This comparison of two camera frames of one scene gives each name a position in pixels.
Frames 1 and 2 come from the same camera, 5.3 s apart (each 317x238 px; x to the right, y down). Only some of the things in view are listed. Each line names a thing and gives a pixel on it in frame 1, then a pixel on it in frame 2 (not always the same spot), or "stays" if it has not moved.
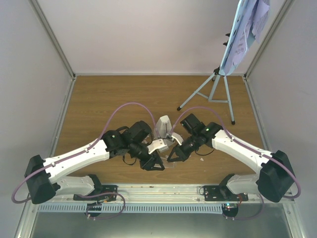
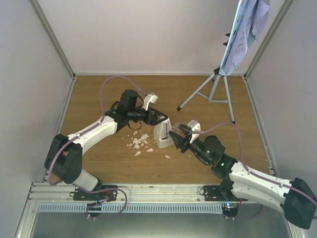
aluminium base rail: (159, 195) stays
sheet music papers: (254, 17) stays
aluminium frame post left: (37, 9) stays
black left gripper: (147, 164) -> (153, 122)
